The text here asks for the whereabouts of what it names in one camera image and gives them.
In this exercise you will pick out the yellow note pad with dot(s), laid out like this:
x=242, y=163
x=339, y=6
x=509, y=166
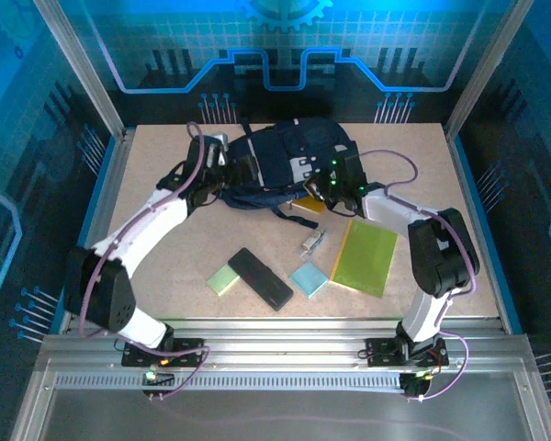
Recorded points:
x=310, y=204

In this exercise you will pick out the navy blue student backpack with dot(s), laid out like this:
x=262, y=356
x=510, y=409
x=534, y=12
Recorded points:
x=280, y=147

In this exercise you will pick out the green notebook with yellow spine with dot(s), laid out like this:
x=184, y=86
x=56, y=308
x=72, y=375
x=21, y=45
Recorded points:
x=365, y=257

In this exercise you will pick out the blue sticky note pad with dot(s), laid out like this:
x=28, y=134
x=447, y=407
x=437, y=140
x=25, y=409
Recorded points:
x=307, y=279

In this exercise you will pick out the black pencil case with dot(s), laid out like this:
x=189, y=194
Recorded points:
x=259, y=278

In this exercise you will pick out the green sticky note pad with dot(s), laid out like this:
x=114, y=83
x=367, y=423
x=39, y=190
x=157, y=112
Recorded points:
x=221, y=279

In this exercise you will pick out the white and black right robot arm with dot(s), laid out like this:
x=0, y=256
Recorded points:
x=422, y=312

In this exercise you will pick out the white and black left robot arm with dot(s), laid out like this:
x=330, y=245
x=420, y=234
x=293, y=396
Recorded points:
x=165, y=220

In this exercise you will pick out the aluminium front beam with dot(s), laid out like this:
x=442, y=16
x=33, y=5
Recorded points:
x=284, y=349

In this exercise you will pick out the right controller board with LED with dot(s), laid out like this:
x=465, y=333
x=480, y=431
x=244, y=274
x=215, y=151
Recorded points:
x=415, y=383

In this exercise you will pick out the controller board with led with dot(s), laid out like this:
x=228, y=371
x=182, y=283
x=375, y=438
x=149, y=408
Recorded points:
x=154, y=377
x=415, y=383

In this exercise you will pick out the left controller board with LED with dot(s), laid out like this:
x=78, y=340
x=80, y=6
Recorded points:
x=154, y=377

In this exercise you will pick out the aluminium left side rail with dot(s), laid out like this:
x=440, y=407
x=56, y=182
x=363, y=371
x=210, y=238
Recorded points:
x=112, y=184

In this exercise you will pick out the aluminium rail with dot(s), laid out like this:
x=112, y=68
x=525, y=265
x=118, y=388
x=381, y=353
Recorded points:
x=112, y=184
x=464, y=184

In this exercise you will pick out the aluminium right side rail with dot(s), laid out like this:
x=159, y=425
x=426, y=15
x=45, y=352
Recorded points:
x=464, y=184

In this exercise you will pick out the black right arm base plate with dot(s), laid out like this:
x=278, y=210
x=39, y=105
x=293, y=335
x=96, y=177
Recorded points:
x=381, y=351

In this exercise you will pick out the aluminium left corner post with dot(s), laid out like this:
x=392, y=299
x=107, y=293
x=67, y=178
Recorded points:
x=80, y=69

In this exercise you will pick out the aluminium corner post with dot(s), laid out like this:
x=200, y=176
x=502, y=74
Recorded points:
x=482, y=69
x=80, y=69

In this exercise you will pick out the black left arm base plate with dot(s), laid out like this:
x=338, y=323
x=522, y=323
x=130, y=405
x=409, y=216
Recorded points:
x=188, y=351

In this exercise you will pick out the aluminium right corner post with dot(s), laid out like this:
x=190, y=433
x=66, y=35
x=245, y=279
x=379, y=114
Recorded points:
x=482, y=69

